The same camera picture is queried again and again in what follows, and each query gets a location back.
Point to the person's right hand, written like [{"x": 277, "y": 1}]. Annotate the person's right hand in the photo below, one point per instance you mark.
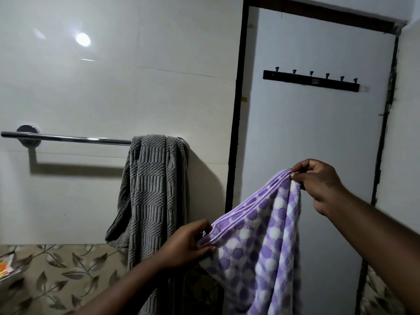
[{"x": 320, "y": 186}]

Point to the person's left hand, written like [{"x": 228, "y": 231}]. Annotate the person's left hand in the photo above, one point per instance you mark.
[{"x": 182, "y": 246}]

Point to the grey ribbed towel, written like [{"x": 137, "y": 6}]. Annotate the grey ribbed towel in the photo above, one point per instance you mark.
[{"x": 154, "y": 200}]

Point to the purple dotted towel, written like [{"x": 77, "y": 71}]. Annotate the purple dotted towel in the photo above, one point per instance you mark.
[{"x": 259, "y": 246}]

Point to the orange yellow sachet packets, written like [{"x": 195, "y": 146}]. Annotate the orange yellow sachet packets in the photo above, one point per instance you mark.
[{"x": 5, "y": 265}]

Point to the person's left forearm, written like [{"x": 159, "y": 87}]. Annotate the person's left forearm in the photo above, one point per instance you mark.
[{"x": 115, "y": 291}]

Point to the person's right forearm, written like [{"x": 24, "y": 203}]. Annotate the person's right forearm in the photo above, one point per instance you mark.
[{"x": 377, "y": 239}]

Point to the white door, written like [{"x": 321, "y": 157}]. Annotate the white door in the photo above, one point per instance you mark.
[
  {"x": 321, "y": 127},
  {"x": 236, "y": 111}
]

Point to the black hook rack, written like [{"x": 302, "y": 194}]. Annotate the black hook rack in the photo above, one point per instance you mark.
[{"x": 310, "y": 80}]

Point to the chrome towel bar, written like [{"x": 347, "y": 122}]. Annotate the chrome towel bar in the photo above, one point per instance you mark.
[{"x": 65, "y": 138}]

